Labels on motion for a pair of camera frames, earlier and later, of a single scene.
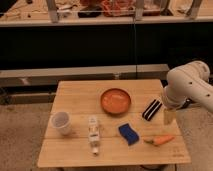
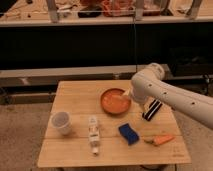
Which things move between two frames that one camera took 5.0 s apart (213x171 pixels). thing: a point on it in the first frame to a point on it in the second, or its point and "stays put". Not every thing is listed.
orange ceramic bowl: [115, 101] stays put
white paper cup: [61, 120] stays put
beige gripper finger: [169, 116] to [127, 92]
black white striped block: [151, 110] stays put
